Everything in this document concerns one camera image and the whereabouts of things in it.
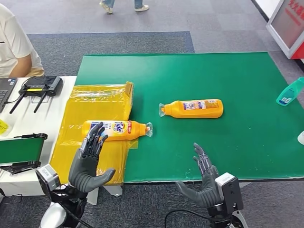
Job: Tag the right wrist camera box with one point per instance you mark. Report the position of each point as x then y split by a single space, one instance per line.
228 192

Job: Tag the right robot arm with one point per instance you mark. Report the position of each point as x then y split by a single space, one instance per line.
225 222

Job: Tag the grey laptop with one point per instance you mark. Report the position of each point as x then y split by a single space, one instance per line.
5 89

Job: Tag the green table mat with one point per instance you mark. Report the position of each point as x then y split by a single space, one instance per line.
225 148

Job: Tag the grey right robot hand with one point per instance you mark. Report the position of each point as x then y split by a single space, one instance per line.
207 192

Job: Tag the orange detergent bottle, clear cap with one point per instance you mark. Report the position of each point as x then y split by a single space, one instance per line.
197 109

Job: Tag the seated person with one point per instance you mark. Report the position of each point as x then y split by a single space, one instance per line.
11 41

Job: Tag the teal plastic bottle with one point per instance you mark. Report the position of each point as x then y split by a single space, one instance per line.
290 92

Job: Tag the yellow plastic sheet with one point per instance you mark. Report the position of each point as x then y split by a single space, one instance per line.
95 105

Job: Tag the black remote controller with antennas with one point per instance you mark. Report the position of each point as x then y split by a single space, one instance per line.
40 83

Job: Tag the walking person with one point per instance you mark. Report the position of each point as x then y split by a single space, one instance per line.
105 7

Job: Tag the white side table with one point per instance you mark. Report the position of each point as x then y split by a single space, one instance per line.
28 122

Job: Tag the orange detergent bottle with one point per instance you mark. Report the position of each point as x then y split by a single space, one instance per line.
197 109
118 129

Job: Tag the small green belt conveyor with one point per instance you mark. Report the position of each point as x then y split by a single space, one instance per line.
19 149

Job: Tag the red and white sign stand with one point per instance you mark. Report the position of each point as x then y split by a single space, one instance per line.
287 25

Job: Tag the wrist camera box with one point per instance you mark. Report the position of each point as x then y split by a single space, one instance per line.
228 192
47 179

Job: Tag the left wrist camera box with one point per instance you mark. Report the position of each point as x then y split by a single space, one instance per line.
47 179

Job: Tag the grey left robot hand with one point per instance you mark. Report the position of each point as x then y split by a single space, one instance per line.
83 173

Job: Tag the white plastic container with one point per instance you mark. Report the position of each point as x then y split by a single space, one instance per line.
302 138

